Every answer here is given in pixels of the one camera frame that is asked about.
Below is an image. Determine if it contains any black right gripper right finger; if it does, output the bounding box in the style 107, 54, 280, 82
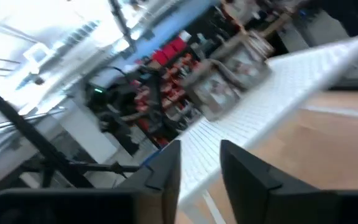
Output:
220, 139, 338, 224

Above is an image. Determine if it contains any red grey parts bin rack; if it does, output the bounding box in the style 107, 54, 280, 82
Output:
132, 36, 205, 147

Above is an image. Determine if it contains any silver printed candle tin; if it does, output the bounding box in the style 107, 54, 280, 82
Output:
183, 60, 246, 122
218, 30, 275, 91

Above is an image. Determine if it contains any white perforated metal shelf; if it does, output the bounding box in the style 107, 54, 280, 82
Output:
175, 33, 358, 224

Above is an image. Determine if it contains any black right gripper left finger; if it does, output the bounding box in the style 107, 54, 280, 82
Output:
116, 139, 182, 224

